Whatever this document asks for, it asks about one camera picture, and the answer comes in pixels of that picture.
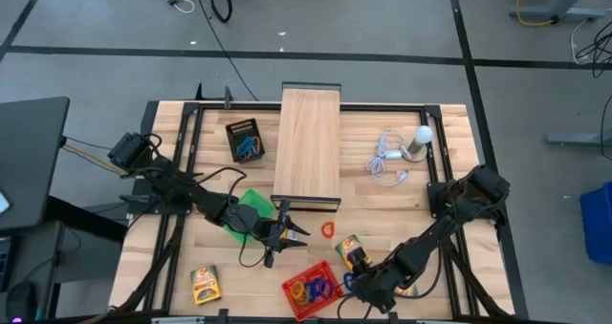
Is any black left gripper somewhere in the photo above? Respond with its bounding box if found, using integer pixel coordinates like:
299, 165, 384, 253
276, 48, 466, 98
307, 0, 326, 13
224, 197, 311, 269

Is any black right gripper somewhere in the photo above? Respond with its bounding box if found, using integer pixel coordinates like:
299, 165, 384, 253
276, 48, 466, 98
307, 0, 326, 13
347, 248, 403, 315

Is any green plastic basket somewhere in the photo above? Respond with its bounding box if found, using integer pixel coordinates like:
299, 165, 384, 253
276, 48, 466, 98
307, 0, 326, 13
221, 187, 278, 246

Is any red plastic basket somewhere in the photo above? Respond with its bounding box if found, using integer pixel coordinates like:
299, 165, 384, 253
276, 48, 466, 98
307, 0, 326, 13
280, 260, 345, 323

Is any black side desk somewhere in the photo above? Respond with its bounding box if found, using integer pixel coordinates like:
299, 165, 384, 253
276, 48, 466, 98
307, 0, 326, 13
0, 97, 71, 233

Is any long wooden box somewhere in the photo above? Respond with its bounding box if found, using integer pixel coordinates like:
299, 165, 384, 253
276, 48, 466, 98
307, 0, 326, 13
270, 81, 343, 214

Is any black plastic basket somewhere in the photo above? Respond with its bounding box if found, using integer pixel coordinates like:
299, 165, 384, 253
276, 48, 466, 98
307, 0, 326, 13
225, 118, 267, 164

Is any silver aluminium bar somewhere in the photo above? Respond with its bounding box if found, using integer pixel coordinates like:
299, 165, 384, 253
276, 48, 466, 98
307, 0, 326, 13
151, 315, 208, 324

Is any blue plastic bin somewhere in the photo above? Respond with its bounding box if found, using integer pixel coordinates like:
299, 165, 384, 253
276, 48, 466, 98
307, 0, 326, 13
579, 181, 612, 267

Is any grey metal stand foot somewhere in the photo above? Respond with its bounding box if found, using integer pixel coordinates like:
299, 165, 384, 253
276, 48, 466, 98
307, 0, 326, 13
508, 0, 609, 23
544, 131, 612, 148

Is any black computer mouse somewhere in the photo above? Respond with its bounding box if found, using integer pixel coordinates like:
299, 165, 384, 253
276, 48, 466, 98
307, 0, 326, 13
5, 281, 39, 323

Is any white usb cable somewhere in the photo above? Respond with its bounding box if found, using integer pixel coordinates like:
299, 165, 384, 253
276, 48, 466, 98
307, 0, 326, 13
364, 127, 413, 188

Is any long black floor cable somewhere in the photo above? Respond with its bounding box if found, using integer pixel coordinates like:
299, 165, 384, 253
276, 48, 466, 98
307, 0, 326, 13
190, 0, 260, 102

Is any black coiled floor cable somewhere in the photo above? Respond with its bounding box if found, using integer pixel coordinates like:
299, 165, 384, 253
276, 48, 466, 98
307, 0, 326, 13
209, 0, 234, 25

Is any yellow floor cable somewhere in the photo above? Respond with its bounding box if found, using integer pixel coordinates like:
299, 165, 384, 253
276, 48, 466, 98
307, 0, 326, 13
514, 0, 558, 28

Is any black floor cable tangle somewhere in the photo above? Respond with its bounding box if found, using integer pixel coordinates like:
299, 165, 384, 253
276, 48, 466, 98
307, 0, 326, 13
571, 20, 612, 79

